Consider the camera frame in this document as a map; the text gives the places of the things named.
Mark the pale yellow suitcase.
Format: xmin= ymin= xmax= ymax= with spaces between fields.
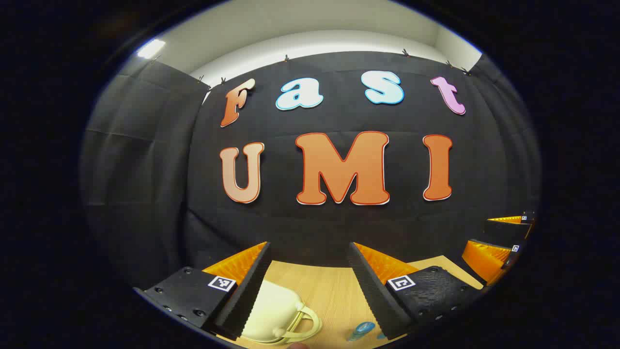
xmin=241 ymin=280 xmax=323 ymax=346

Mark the ceiling light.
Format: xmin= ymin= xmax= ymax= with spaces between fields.
xmin=137 ymin=39 xmax=166 ymax=60

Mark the black backdrop cloth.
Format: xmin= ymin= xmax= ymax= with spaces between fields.
xmin=80 ymin=51 xmax=542 ymax=291

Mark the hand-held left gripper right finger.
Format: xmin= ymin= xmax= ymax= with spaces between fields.
xmin=347 ymin=241 xmax=485 ymax=340

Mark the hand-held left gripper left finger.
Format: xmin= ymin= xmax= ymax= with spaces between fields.
xmin=133 ymin=241 xmax=273 ymax=341

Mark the blue skin care bottle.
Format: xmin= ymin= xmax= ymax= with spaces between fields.
xmin=346 ymin=321 xmax=376 ymax=342

